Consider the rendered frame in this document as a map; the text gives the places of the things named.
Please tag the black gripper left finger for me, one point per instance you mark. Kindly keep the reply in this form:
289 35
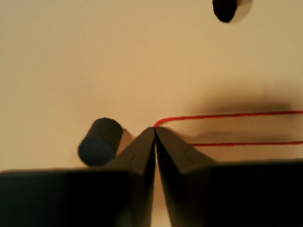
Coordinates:
118 194

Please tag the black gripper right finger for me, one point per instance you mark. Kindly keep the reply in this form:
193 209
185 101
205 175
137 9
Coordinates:
197 189

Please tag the red rubber band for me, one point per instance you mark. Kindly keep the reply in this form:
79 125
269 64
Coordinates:
231 115

